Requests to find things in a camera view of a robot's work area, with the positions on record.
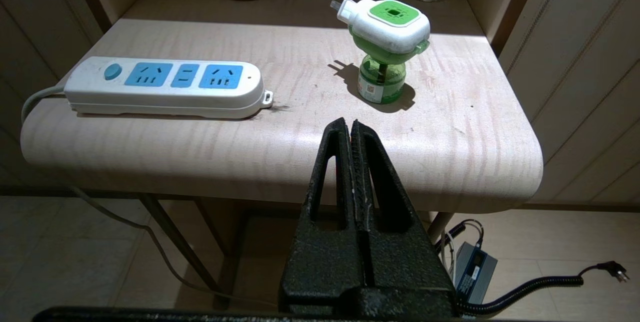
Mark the white blue power strip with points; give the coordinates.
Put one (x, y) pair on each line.
(165, 97)

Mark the green mosquito repellent plug-in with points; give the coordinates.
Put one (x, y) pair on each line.
(395, 32)

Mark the grey power adapter box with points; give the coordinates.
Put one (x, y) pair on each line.
(472, 272)

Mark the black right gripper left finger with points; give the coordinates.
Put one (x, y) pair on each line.
(320, 262)

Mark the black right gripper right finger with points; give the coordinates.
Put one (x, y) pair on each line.
(410, 267)

